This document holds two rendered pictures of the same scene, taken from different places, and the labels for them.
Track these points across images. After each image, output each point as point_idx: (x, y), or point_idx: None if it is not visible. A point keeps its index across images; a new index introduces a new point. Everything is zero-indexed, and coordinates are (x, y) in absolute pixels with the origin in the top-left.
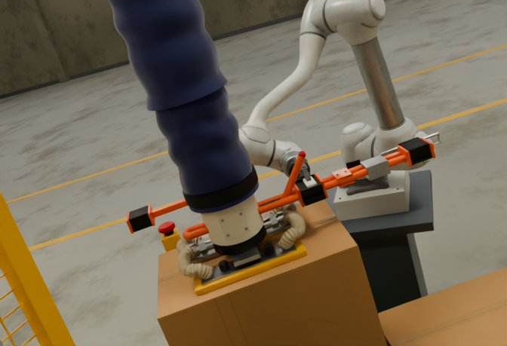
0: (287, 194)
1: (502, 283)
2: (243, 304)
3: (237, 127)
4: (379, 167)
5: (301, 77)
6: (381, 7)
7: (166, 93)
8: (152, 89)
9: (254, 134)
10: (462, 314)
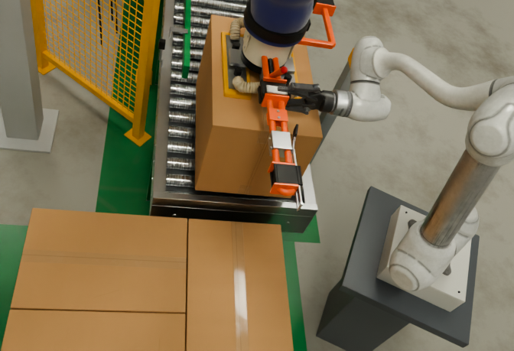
0: (270, 75)
1: (269, 337)
2: (209, 63)
3: None
4: (271, 142)
5: (437, 91)
6: (487, 143)
7: None
8: None
9: (365, 56)
10: (245, 284)
